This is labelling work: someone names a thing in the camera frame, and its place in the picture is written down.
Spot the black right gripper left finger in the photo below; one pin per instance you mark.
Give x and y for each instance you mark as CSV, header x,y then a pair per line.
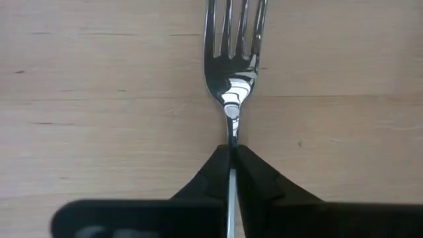
x,y
205,198

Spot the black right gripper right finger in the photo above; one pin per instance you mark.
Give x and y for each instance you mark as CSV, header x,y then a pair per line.
x,y
264,198

